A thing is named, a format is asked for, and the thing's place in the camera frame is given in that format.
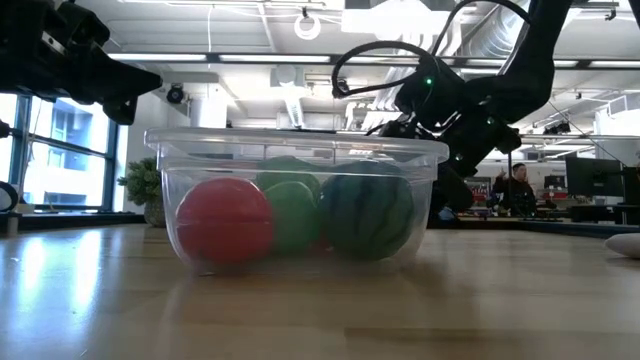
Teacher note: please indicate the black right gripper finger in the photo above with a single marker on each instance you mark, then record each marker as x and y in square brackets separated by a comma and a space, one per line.
[455, 192]

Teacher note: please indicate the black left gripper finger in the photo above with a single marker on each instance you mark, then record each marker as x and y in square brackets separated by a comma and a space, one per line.
[120, 90]
[120, 74]

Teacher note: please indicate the striped green toy watermelon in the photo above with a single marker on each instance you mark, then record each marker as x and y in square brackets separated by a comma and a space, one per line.
[367, 210]

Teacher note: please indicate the bright green toy apple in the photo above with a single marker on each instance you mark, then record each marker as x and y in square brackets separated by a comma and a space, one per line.
[295, 220]

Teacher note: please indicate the clear plastic tupperware container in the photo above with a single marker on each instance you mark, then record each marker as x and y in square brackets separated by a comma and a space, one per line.
[300, 142]

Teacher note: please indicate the red toy tomato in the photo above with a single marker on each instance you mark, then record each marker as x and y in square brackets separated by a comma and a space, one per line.
[225, 222]

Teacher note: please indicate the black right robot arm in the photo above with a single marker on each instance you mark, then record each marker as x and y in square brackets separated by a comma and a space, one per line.
[530, 65]

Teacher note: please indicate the person's hand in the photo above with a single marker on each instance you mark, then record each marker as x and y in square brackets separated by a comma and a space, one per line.
[501, 174]

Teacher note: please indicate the person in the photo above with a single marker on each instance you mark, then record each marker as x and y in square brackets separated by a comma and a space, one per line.
[517, 195]

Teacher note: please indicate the black ceiling spotlight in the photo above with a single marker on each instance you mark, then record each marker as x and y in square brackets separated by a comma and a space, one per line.
[557, 128]

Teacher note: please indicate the small black monitor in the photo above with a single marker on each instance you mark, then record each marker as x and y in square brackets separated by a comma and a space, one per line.
[554, 181]

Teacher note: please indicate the large office window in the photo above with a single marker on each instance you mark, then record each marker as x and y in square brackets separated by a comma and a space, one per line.
[70, 160]

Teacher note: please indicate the green faux potted plant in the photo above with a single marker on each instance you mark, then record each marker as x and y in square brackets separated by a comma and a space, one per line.
[142, 182]

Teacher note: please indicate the black computer monitor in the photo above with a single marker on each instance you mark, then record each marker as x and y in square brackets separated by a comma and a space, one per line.
[595, 177]
[632, 186]

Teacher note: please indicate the long linear ceiling light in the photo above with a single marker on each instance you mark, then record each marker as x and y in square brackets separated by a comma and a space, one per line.
[250, 58]

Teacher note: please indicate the bright ceiling panel light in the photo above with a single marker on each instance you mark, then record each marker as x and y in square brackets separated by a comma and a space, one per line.
[390, 22]

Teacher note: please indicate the round black ceiling camera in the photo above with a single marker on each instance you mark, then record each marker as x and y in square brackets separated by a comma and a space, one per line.
[175, 94]

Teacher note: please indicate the silver ventilation duct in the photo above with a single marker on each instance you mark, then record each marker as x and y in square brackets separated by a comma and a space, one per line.
[492, 37]

